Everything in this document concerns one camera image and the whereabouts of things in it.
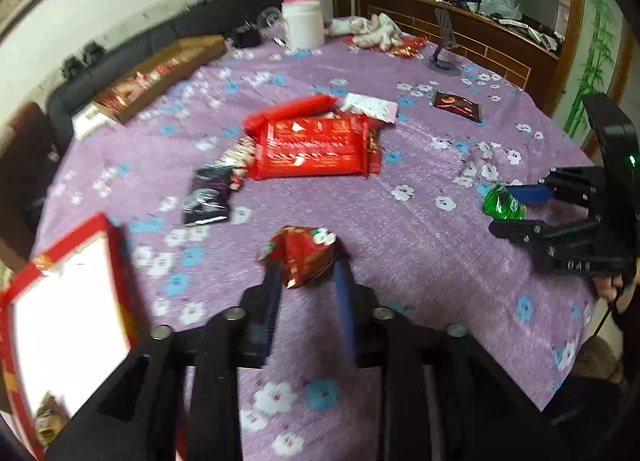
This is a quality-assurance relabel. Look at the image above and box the gold brown snack bag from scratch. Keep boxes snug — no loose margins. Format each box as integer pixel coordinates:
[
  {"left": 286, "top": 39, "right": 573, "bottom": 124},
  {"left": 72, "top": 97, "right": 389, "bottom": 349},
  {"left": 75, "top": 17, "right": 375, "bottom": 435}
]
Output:
[{"left": 34, "top": 393, "right": 70, "bottom": 450}]

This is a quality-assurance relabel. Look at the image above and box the green snack packet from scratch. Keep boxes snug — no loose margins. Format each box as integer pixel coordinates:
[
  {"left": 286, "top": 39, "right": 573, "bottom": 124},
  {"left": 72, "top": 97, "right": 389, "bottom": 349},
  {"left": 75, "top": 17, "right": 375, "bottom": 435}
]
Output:
[{"left": 482, "top": 184, "right": 526, "bottom": 220}]

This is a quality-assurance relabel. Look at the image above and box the dark brown snack packet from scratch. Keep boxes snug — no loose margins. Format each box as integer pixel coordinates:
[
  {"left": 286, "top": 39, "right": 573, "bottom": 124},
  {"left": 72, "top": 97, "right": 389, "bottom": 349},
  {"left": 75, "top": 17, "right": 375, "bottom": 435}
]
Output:
[{"left": 432, "top": 91, "right": 482, "bottom": 123}]

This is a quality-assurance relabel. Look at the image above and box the pink white snack packet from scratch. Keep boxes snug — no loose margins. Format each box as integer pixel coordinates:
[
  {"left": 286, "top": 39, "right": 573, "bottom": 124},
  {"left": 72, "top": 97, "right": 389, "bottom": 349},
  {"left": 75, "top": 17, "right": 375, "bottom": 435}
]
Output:
[{"left": 340, "top": 92, "right": 398, "bottom": 124}]

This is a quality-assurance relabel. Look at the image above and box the black snack packet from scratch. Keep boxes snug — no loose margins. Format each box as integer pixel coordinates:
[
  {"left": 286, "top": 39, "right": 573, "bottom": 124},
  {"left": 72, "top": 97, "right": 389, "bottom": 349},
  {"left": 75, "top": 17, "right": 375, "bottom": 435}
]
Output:
[{"left": 182, "top": 164, "right": 233, "bottom": 227}]

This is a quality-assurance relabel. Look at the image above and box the red gold snack packet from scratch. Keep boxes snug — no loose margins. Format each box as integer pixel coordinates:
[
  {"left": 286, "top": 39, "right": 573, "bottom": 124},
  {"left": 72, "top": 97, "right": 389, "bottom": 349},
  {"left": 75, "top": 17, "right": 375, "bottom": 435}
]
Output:
[{"left": 258, "top": 226, "right": 344, "bottom": 290}]

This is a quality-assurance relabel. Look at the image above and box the large red snack pack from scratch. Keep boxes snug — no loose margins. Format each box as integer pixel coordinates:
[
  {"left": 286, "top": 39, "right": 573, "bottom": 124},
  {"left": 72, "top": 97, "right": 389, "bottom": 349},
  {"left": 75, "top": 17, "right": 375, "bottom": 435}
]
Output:
[{"left": 248, "top": 114, "right": 382, "bottom": 180}]

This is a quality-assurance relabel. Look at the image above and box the red floral snack packet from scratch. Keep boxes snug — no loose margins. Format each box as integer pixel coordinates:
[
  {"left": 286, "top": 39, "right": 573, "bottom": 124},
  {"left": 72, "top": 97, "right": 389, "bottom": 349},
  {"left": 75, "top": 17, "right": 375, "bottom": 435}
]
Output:
[{"left": 217, "top": 136, "right": 256, "bottom": 191}]

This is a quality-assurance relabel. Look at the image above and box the long red snack pack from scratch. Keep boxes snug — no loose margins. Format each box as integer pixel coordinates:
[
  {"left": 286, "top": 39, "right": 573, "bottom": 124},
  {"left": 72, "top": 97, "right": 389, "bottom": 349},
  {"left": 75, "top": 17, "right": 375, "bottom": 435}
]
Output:
[{"left": 243, "top": 92, "right": 337, "bottom": 138}]

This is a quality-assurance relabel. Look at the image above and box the person right hand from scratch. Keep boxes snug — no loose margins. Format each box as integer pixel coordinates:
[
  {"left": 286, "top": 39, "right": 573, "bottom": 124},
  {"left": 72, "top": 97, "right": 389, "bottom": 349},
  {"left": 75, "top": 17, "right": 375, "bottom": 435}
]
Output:
[{"left": 593, "top": 276, "right": 636, "bottom": 307}]

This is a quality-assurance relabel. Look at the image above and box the red tray white inside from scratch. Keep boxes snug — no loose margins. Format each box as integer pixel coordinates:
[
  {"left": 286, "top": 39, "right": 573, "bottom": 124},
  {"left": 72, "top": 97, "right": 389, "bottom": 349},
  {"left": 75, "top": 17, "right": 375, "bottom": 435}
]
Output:
[{"left": 1, "top": 213, "right": 139, "bottom": 459}]

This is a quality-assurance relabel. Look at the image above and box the wooden sideboard cabinet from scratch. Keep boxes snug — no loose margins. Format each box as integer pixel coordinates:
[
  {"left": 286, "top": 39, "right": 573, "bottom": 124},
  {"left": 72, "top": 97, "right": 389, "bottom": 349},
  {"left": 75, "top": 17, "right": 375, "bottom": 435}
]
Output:
[{"left": 355, "top": 0, "right": 560, "bottom": 115}]

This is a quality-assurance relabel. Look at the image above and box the purple floral tablecloth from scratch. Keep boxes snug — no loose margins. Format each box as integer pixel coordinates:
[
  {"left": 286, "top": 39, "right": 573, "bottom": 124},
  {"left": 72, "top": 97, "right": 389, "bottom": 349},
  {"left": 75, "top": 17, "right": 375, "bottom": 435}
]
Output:
[{"left": 34, "top": 40, "right": 593, "bottom": 407}]

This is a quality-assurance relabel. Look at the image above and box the black phone stand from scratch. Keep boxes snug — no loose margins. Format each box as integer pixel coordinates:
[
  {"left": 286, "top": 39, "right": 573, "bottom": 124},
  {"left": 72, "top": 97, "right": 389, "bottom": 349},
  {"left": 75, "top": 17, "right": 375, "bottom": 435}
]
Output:
[{"left": 427, "top": 8, "right": 461, "bottom": 76}]

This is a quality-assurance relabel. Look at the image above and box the red foil packet under plush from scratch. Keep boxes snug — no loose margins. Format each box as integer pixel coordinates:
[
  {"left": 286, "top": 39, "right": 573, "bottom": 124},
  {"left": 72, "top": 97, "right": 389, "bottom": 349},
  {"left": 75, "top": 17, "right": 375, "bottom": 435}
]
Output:
[{"left": 366, "top": 35, "right": 428, "bottom": 59}]

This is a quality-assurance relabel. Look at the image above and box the white plush toy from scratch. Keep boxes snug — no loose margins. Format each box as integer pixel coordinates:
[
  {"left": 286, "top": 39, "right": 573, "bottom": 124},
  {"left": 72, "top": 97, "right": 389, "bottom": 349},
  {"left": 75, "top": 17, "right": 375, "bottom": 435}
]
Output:
[{"left": 326, "top": 13, "right": 402, "bottom": 52}]

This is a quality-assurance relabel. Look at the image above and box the brown armchair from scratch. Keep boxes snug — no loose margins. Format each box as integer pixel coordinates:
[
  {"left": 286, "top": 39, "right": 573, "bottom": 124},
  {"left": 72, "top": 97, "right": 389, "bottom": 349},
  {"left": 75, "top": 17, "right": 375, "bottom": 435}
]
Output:
[{"left": 1, "top": 102, "right": 58, "bottom": 273}]

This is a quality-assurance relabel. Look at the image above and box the white notebook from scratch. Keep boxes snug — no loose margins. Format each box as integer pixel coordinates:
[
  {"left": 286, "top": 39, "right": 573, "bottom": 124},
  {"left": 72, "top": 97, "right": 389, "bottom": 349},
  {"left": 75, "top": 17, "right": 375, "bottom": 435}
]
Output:
[{"left": 72, "top": 103, "right": 112, "bottom": 140}]

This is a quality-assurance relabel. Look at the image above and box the white plastic jar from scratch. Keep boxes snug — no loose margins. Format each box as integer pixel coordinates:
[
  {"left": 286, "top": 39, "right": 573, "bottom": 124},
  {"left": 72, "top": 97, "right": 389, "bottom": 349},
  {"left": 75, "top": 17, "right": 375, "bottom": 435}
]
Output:
[{"left": 281, "top": 0, "right": 326, "bottom": 50}]

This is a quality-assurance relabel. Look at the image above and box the brown cardboard snack tray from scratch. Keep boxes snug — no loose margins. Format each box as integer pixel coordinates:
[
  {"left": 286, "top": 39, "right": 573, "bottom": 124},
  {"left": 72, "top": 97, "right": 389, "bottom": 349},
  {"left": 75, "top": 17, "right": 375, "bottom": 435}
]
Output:
[{"left": 92, "top": 35, "right": 227, "bottom": 125}]

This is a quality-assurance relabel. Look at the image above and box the black leather sofa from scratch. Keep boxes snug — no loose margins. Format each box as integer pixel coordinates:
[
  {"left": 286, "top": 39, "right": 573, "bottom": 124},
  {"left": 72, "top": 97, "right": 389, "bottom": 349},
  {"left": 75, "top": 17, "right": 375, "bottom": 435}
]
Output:
[{"left": 44, "top": 0, "right": 283, "bottom": 151}]

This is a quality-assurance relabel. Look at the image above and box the small black pouch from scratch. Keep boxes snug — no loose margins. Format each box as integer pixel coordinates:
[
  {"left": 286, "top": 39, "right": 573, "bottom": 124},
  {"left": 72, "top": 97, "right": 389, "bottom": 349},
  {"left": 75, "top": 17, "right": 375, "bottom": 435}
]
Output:
[{"left": 231, "top": 23, "right": 262, "bottom": 49}]

